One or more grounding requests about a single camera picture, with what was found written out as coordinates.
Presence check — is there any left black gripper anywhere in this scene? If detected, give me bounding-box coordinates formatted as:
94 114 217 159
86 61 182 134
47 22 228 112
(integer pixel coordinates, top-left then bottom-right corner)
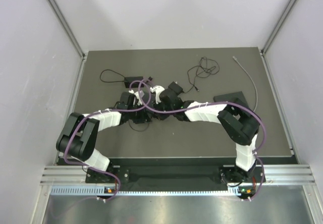
128 102 152 124

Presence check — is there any small black wall adapter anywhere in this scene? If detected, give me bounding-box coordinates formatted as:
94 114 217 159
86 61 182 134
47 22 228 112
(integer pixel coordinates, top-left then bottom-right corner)
168 82 184 95

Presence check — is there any black power brick adapter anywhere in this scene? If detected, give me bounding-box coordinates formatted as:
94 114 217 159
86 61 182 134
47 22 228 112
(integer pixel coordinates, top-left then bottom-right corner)
123 76 143 88

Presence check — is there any thin black power cord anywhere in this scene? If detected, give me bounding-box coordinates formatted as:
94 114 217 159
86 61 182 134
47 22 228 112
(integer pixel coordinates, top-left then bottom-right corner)
99 69 154 85

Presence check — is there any thin black adapter cord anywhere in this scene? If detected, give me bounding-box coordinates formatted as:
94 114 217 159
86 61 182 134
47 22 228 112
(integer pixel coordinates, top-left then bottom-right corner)
183 57 220 93

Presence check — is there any dark grey network switch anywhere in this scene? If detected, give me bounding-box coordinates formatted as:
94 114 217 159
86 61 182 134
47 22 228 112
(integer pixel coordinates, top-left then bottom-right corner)
213 91 249 107

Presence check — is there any grey ethernet cable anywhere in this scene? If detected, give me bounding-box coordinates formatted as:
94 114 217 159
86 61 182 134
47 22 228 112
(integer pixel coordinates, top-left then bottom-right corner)
232 55 258 111

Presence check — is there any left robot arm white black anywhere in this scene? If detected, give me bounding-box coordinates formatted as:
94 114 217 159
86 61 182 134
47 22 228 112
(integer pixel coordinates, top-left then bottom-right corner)
56 90 155 182

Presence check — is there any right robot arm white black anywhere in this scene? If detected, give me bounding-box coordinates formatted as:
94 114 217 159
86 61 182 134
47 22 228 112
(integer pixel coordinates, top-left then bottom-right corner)
149 86 264 182

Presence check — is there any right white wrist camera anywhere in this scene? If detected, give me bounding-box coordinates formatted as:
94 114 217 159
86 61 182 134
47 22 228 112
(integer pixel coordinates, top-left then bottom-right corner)
150 85 165 104

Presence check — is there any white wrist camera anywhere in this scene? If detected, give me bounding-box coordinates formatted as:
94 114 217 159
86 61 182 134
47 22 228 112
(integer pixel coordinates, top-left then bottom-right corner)
128 90 144 105
150 85 165 104

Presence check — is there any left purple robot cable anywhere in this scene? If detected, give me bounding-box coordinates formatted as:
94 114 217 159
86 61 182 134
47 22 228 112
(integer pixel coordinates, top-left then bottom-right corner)
50 79 153 217

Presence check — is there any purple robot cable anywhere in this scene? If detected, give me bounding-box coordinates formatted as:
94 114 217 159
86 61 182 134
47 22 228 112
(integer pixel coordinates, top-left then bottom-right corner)
50 79 153 217
140 79 267 201

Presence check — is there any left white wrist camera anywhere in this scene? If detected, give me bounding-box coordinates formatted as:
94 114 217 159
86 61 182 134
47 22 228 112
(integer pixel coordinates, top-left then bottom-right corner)
128 90 144 105

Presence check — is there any grey slotted cable duct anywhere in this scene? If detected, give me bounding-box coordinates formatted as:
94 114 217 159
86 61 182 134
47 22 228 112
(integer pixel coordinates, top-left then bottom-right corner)
50 185 255 197

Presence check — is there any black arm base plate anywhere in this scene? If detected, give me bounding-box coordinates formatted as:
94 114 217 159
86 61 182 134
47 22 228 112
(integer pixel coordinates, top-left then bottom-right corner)
85 164 265 192

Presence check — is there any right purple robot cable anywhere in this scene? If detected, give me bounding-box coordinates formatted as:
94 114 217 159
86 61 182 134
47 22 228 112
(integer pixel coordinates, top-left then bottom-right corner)
140 79 267 201

